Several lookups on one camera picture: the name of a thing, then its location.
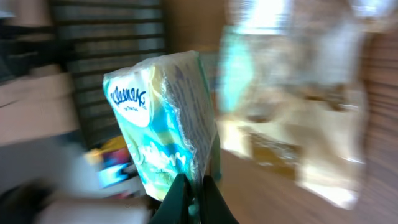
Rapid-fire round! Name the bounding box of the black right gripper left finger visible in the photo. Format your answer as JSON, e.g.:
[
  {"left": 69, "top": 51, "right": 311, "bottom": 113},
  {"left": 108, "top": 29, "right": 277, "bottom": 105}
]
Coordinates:
[{"left": 149, "top": 174, "right": 192, "bottom": 224}]

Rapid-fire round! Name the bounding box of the teal tissue pack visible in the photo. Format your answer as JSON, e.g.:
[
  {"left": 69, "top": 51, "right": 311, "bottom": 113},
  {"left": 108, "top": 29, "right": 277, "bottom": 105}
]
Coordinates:
[{"left": 103, "top": 51, "right": 222, "bottom": 200}]

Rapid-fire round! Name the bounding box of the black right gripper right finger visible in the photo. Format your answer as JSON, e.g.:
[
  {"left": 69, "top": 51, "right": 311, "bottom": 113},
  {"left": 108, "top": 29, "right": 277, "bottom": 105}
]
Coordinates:
[{"left": 200, "top": 175, "right": 239, "bottom": 224}]

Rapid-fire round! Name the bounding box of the clear brown bread bag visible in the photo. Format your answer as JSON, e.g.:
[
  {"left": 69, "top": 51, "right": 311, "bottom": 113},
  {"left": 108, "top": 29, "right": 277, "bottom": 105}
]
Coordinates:
[{"left": 216, "top": 0, "right": 398, "bottom": 211}]

